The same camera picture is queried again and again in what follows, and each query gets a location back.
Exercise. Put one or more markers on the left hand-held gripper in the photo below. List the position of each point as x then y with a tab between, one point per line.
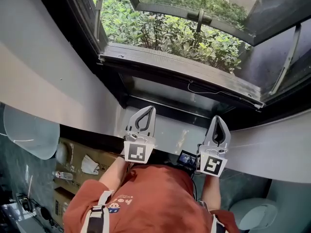
137	153

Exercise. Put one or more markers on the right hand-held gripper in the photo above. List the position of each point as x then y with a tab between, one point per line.
212	164

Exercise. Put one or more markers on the person's left forearm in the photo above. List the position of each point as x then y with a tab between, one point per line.
114	176

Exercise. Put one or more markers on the person's right forearm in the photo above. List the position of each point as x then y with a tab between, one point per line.
211	193

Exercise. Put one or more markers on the small black display device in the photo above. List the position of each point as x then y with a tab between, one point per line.
185	159

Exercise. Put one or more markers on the grey glass window sash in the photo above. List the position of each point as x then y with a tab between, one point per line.
165	14

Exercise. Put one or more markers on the person's red shirt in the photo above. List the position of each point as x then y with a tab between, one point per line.
158	198

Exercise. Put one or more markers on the large brown cardboard box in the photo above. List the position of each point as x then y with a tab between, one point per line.
75	152

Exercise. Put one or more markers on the white ceramic basin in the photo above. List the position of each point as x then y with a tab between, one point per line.
255	213

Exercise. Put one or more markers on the white plastic bag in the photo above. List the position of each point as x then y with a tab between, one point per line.
62	153

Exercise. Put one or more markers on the clear plastic bottle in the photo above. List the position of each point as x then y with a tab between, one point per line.
63	175

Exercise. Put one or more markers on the green shrub hedge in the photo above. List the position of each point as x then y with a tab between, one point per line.
150	33

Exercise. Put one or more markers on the small brown cardboard box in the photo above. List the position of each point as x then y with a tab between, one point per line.
60	203

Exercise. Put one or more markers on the black round device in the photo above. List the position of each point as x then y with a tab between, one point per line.
45	212

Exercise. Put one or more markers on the small black box device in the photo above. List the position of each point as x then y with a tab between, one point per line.
27	204

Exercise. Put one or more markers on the window with black frame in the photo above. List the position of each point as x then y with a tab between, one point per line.
80	21

